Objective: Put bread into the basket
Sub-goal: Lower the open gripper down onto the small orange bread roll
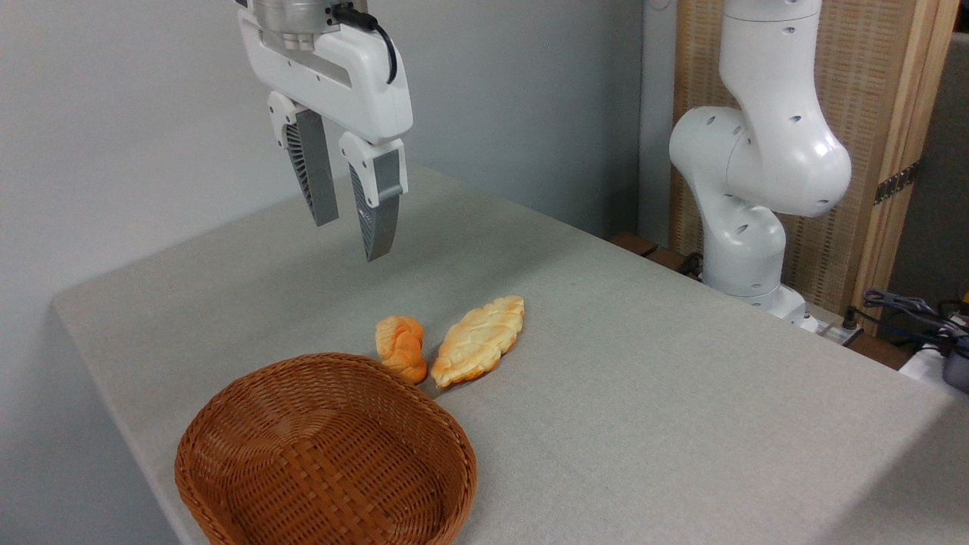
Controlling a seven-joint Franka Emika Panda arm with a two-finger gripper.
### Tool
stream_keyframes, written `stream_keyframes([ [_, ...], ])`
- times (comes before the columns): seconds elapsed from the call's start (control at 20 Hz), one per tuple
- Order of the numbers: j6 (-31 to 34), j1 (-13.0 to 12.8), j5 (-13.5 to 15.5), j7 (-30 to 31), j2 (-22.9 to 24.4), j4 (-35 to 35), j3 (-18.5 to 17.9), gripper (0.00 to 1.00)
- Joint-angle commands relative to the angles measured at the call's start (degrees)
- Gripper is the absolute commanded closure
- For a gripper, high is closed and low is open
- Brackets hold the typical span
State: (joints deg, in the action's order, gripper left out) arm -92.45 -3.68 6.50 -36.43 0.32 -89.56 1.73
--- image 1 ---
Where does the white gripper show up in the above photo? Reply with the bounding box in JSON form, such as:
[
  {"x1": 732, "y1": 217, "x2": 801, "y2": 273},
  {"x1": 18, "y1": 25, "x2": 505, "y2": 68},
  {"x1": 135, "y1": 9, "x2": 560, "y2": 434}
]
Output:
[{"x1": 237, "y1": 8, "x2": 413, "y2": 263}]

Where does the small twisted orange bread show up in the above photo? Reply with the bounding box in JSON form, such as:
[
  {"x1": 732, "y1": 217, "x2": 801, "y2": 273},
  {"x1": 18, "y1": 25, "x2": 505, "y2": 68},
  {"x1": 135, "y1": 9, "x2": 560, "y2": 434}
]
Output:
[{"x1": 375, "y1": 316, "x2": 428, "y2": 385}]

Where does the flat leaf-shaped pale bread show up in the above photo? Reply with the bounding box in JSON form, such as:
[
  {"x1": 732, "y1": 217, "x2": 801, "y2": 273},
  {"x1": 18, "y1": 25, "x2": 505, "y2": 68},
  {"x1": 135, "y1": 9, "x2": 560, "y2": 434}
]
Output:
[{"x1": 431, "y1": 295, "x2": 525, "y2": 389}]

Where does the brown woven wicker basket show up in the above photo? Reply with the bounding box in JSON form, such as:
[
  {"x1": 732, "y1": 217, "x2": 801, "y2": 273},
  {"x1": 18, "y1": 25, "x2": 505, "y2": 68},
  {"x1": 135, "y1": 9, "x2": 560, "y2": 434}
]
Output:
[{"x1": 174, "y1": 353, "x2": 478, "y2": 545}]

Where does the brown wooden bench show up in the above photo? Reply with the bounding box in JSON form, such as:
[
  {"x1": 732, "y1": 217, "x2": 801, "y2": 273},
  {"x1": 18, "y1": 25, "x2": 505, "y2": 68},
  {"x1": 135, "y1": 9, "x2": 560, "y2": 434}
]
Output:
[{"x1": 609, "y1": 232, "x2": 705, "y2": 282}]

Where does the wooden rattan folding screen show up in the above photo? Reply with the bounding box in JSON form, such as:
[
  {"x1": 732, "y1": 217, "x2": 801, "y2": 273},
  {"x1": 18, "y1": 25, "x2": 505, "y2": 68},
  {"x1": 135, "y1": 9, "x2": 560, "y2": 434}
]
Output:
[{"x1": 670, "y1": 0, "x2": 961, "y2": 335}]

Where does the dark metal screen hinge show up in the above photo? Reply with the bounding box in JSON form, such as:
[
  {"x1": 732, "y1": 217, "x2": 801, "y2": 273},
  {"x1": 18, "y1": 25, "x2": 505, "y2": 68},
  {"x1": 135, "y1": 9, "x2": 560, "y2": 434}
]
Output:
[{"x1": 874, "y1": 161, "x2": 921, "y2": 206}]

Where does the white power strip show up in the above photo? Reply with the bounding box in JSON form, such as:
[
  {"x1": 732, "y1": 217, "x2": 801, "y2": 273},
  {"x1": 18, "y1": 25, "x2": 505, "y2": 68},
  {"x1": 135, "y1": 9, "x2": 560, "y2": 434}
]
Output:
[{"x1": 899, "y1": 344, "x2": 969, "y2": 396}]

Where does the grey power adapter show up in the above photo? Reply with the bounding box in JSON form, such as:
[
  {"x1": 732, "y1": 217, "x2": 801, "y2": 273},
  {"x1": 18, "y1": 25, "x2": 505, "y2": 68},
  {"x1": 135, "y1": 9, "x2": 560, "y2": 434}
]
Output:
[{"x1": 943, "y1": 352, "x2": 969, "y2": 394}]

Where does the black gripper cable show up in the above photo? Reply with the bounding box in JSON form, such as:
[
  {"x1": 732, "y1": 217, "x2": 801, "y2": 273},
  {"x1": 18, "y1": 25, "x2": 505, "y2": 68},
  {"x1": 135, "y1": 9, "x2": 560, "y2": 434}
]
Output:
[{"x1": 333, "y1": 5, "x2": 399, "y2": 85}]

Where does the bundle of dark cables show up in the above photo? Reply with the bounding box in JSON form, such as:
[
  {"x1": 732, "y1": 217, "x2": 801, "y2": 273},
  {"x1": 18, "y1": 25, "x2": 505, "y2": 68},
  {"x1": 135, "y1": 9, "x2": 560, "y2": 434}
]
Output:
[{"x1": 862, "y1": 288, "x2": 969, "y2": 358}]

